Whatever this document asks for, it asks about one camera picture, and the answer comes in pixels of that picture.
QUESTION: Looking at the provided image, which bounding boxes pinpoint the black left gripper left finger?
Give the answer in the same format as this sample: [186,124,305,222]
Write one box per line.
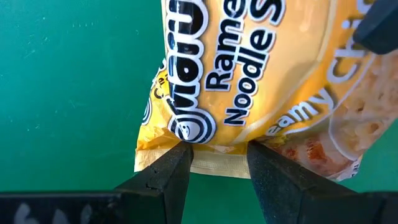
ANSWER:
[0,141,193,224]

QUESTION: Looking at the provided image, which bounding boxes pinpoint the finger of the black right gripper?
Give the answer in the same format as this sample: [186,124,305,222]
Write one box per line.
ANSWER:
[353,0,398,56]

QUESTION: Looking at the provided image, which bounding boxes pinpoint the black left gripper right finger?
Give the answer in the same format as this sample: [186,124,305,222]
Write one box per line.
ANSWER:
[247,140,398,224]

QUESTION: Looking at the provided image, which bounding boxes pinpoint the yellow creamy chicken ramen packet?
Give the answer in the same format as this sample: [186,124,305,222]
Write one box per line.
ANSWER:
[133,0,398,183]
[141,57,170,127]

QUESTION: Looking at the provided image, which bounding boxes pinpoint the green table mat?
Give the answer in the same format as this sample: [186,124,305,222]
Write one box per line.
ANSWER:
[0,0,398,224]

